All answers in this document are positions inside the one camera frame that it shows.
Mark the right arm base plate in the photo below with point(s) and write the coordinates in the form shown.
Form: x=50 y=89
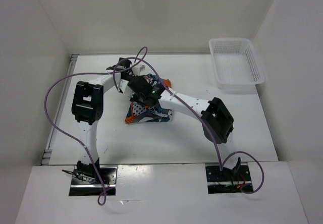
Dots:
x=225 y=182

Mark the colourful patterned shorts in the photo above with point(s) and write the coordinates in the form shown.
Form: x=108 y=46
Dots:
x=139 y=112

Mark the white plastic basket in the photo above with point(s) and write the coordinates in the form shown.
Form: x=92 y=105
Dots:
x=236 y=64

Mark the aluminium table edge rail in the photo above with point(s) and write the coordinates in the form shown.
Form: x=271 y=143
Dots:
x=48 y=150

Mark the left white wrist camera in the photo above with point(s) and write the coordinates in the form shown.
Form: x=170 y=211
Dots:
x=138 y=69

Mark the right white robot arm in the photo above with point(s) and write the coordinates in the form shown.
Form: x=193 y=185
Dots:
x=216 y=120

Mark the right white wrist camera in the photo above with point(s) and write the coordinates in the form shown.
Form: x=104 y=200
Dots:
x=123 y=87

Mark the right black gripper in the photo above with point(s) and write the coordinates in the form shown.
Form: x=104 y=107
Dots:
x=133 y=98

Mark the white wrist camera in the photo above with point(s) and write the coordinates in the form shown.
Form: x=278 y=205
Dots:
x=123 y=87
x=138 y=69

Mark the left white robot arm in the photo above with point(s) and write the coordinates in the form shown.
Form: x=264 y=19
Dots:
x=87 y=107

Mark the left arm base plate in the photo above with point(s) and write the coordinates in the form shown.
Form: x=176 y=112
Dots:
x=82 y=185

